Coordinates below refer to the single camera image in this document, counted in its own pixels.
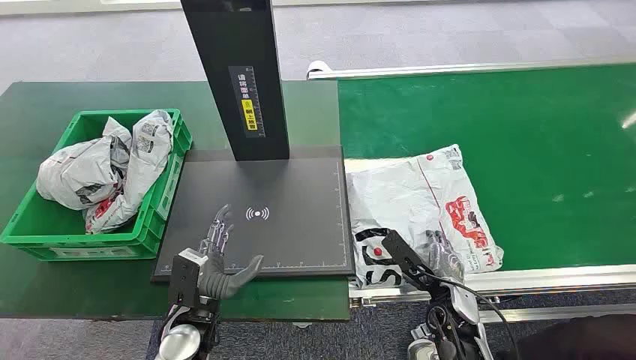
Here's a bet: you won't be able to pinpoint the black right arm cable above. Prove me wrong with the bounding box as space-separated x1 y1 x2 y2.
421 271 521 360

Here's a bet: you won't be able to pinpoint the white mailer bag black letters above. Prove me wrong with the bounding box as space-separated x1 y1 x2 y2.
345 144 505 291

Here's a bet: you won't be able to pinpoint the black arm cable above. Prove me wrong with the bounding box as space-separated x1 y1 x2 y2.
421 271 521 360
157 304 183 345

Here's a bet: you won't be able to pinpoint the green plastic crate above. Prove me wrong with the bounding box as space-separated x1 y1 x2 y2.
0 108 194 263

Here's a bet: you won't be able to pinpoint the black inbound scanner machine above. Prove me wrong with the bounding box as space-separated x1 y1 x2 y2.
149 0 357 285

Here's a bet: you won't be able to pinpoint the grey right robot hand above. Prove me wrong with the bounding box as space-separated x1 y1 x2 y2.
426 229 466 285

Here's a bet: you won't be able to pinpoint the grey mailer bag QR codes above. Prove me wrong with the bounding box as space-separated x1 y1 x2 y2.
83 109 176 236

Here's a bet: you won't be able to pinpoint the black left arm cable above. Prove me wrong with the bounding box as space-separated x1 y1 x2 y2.
157 304 183 345

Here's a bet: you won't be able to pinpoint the aluminium conveyor frame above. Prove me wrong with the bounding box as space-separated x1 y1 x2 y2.
305 55 636 325

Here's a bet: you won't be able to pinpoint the green conveyor belt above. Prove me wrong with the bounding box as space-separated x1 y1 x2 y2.
337 63 636 274

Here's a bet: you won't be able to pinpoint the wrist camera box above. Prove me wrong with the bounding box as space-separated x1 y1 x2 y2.
381 229 434 293
167 249 209 310

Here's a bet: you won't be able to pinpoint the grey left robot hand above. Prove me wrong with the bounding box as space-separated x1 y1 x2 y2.
197 203 266 300

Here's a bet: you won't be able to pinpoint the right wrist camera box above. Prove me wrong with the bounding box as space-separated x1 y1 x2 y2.
381 229 434 293

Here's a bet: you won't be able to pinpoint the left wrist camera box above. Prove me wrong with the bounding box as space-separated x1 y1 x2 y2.
167 249 209 310

